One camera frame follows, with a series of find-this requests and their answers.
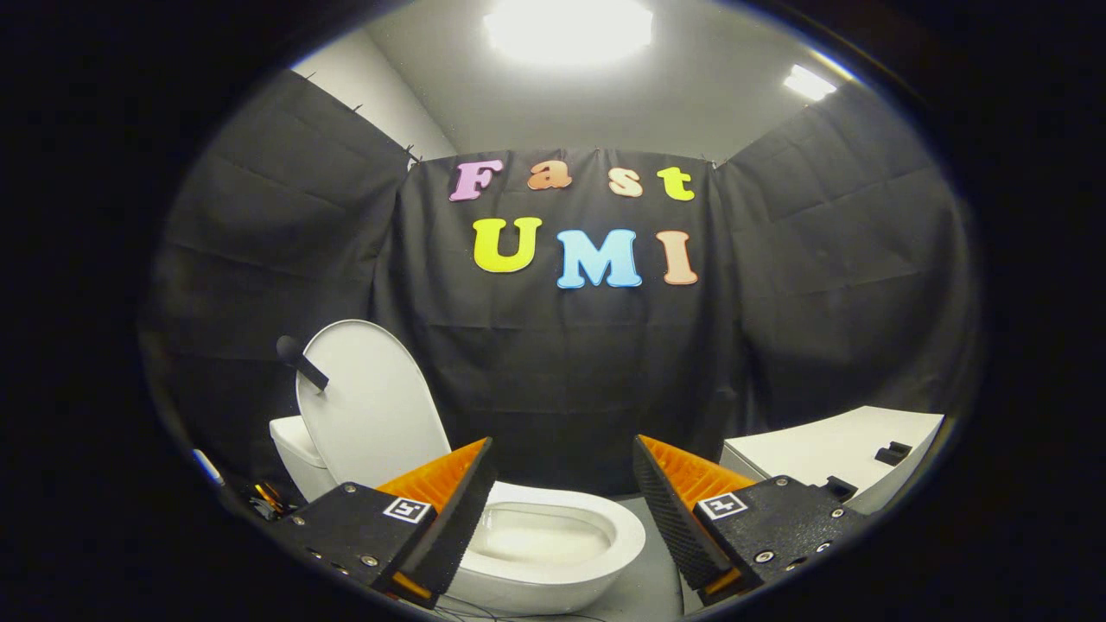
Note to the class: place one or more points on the white toilet lid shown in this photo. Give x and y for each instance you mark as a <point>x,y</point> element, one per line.
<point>371,406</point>

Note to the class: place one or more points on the white panelled cabinet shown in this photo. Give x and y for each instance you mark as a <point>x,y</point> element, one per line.
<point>821,445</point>

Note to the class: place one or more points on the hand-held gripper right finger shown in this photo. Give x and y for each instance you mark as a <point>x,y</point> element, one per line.
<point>674,527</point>

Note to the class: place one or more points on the black round lid pull tab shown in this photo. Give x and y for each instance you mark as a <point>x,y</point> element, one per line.
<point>302,363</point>

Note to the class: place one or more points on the small ceiling light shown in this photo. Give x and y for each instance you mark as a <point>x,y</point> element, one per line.
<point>810,83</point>

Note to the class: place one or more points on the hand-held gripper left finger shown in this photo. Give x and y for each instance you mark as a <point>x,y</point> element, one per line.
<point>451,527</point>

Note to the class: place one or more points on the black backdrop cloth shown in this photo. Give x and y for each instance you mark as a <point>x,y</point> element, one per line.
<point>562,371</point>

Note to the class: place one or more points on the large ceiling light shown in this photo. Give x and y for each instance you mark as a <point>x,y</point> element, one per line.
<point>568,30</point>

